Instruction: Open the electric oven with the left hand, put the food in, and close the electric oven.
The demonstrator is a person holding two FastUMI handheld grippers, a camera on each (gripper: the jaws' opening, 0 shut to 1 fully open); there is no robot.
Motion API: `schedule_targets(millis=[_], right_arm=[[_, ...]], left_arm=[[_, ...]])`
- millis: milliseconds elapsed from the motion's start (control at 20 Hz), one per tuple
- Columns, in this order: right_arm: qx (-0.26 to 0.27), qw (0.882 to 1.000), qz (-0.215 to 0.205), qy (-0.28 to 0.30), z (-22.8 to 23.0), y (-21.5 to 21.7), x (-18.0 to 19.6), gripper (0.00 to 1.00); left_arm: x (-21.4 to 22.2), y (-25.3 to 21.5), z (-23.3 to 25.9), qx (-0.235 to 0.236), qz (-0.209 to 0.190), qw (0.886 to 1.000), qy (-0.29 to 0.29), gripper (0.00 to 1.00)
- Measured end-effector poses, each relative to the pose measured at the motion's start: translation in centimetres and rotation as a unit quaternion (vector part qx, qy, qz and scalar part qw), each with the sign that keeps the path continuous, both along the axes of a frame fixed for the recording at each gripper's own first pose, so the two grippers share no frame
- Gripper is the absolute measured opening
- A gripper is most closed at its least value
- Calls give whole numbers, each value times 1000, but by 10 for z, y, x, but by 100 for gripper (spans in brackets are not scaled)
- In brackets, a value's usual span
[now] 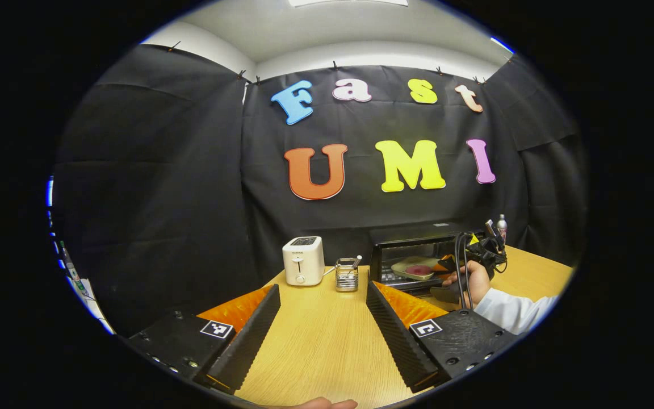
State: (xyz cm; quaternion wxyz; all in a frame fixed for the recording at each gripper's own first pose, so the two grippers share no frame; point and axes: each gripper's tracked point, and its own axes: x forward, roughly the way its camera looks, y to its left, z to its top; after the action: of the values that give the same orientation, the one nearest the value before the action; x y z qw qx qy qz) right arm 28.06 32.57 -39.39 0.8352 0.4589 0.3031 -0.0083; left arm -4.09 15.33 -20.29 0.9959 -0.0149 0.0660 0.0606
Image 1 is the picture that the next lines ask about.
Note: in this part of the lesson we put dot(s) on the black backdrop cloth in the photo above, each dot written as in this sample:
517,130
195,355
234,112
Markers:
191,170

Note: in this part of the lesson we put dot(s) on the silver drink bottle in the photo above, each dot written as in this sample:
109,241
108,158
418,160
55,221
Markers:
502,227

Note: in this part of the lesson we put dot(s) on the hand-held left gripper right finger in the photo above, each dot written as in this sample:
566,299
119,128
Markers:
398,341

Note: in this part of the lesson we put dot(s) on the black electric oven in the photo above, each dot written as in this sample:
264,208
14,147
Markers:
406,236

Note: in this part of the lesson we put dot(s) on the small ceiling light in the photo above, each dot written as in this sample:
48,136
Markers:
500,44

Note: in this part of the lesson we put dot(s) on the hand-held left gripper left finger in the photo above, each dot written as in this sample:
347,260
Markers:
247,346

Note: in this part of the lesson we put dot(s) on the pink round food slice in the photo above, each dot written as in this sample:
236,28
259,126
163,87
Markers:
418,270

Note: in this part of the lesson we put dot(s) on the pale green square plate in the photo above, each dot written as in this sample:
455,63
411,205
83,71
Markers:
403,262

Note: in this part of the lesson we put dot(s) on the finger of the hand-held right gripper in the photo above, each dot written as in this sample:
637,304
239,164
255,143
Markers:
449,263

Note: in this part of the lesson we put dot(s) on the white toaster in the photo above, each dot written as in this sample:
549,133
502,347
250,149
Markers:
303,261

